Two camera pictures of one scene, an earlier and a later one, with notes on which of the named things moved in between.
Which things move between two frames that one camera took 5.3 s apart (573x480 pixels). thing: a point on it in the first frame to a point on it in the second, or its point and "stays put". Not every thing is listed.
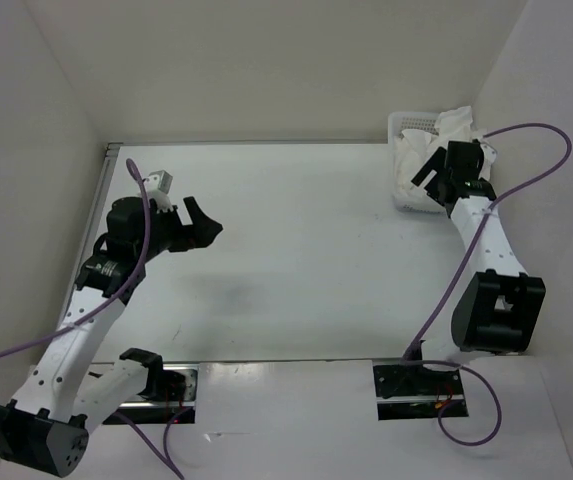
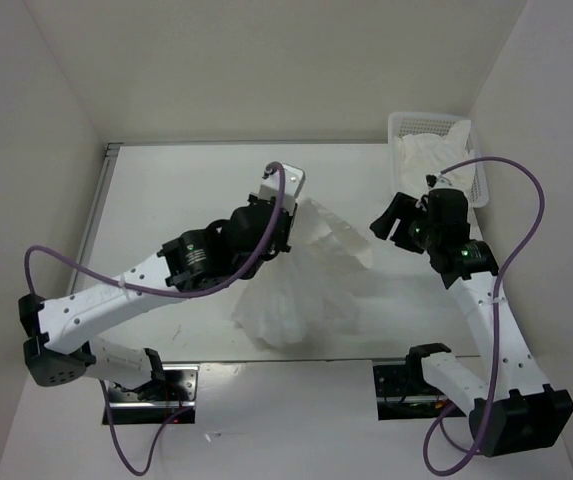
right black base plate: (406, 392) stays put
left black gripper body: (168, 232) to (282, 242)
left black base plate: (142, 410) stays put
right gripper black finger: (437, 162) to (402, 207)
